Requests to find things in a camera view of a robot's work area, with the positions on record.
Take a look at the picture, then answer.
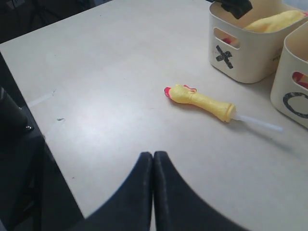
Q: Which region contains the detached chicken head with tube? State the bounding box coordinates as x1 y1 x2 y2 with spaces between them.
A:
164 84 283 132

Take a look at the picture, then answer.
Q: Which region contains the yellow rubber chicken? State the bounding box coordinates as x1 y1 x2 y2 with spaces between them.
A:
292 72 308 89

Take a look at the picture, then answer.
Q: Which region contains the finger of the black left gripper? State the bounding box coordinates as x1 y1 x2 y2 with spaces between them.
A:
207 0 253 19

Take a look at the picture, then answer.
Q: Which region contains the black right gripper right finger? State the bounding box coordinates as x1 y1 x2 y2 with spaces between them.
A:
153 151 246 231

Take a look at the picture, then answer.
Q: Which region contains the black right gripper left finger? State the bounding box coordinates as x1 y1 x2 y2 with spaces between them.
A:
68 152 153 231

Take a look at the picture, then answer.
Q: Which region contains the black frame beside table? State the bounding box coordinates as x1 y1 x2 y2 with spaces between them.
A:
0 58 83 231

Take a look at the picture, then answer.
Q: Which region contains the headless yellow rubber chicken body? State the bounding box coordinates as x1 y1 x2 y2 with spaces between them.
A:
221 10 308 46

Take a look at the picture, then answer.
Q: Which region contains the cream bin marked O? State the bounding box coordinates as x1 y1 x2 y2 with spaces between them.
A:
270 23 308 128

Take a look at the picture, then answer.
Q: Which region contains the cream bin marked X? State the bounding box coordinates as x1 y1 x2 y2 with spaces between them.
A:
208 0 308 84

